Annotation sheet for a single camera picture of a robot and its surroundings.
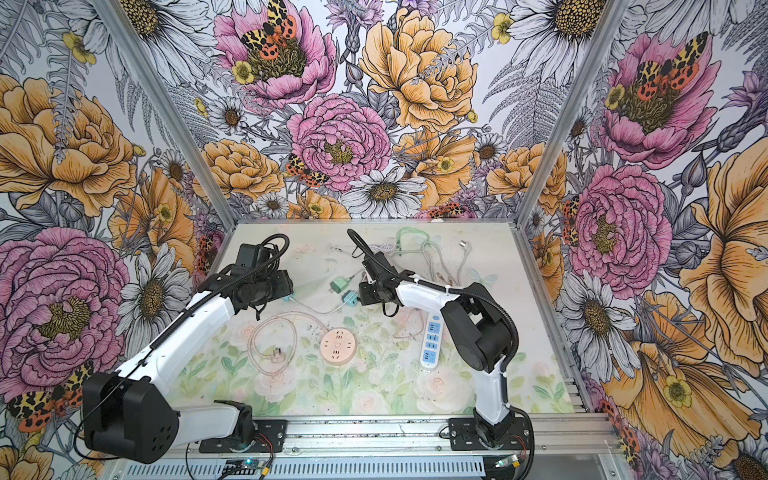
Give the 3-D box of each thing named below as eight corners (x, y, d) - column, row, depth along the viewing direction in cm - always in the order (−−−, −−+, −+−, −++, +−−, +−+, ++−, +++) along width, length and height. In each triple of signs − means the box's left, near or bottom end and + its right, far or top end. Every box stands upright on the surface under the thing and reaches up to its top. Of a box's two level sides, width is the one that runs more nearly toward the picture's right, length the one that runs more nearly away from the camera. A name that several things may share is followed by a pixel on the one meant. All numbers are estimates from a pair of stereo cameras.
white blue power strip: (418, 366, 87) (419, 363, 85) (426, 316, 97) (427, 311, 95) (436, 370, 86) (438, 367, 84) (442, 319, 97) (444, 315, 95)
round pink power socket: (319, 364, 88) (317, 360, 85) (324, 333, 94) (322, 328, 91) (355, 364, 88) (354, 360, 85) (357, 333, 94) (356, 328, 91)
